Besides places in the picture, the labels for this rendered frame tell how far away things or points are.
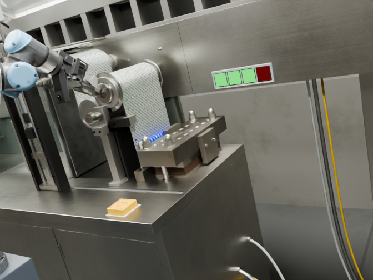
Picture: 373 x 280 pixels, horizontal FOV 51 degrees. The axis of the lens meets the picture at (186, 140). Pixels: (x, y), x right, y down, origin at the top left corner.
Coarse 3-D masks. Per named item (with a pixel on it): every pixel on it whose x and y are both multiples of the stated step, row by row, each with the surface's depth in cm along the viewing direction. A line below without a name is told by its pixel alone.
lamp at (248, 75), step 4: (252, 68) 147; (244, 72) 149; (248, 72) 148; (252, 72) 147; (244, 76) 150; (248, 76) 149; (252, 76) 148; (244, 80) 150; (248, 80) 149; (252, 80) 149
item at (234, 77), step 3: (228, 72) 153; (231, 72) 152; (234, 72) 151; (237, 72) 151; (228, 75) 153; (231, 75) 152; (234, 75) 152; (237, 75) 151; (231, 78) 153; (234, 78) 152; (237, 78) 152; (240, 78) 151; (231, 81) 153; (234, 81) 153; (237, 81) 152; (240, 81) 151; (231, 84) 154
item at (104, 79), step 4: (100, 80) 144; (104, 80) 143; (108, 80) 142; (112, 84) 142; (112, 88) 142; (116, 88) 142; (116, 92) 142; (116, 96) 143; (116, 100) 143; (104, 104) 147; (108, 104) 146; (112, 104) 145
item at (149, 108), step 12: (144, 96) 153; (156, 96) 159; (132, 108) 147; (144, 108) 153; (156, 108) 159; (144, 120) 153; (156, 120) 159; (168, 120) 166; (132, 132) 147; (144, 132) 153; (156, 132) 159
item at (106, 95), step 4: (100, 84) 143; (104, 84) 142; (108, 84) 143; (100, 88) 144; (104, 88) 143; (108, 88) 142; (100, 92) 145; (104, 92) 143; (108, 92) 142; (112, 92) 143; (100, 96) 145; (104, 96) 145; (108, 96) 143; (112, 96) 143; (100, 100) 146; (104, 100) 145; (108, 100) 144; (112, 100) 145
